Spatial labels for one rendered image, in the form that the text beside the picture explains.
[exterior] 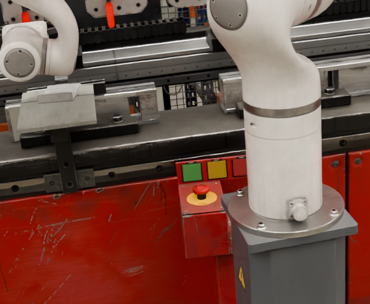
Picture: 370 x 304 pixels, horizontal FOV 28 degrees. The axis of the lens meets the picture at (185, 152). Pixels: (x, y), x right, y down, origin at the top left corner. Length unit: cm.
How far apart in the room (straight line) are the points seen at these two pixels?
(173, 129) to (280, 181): 81
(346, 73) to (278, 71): 99
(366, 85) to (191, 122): 49
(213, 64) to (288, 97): 114
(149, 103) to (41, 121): 35
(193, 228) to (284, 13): 81
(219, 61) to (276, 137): 113
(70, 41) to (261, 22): 62
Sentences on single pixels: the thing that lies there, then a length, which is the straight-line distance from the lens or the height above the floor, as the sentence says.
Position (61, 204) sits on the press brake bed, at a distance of 195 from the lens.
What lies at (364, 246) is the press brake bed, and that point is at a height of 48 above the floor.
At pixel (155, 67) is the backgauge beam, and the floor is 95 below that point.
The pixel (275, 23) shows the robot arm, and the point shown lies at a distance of 104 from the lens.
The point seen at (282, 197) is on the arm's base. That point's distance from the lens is 119.
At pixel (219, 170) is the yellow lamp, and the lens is 185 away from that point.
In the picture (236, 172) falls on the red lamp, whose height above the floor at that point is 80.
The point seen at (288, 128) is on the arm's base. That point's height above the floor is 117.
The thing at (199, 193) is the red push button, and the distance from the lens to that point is 176.
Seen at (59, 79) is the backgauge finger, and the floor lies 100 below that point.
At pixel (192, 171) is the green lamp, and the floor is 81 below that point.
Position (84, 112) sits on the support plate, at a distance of 177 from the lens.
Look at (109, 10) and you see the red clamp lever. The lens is 185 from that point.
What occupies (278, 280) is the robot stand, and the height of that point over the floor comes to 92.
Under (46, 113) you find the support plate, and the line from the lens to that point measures 180.
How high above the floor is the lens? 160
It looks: 24 degrees down
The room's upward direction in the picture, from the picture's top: 5 degrees counter-clockwise
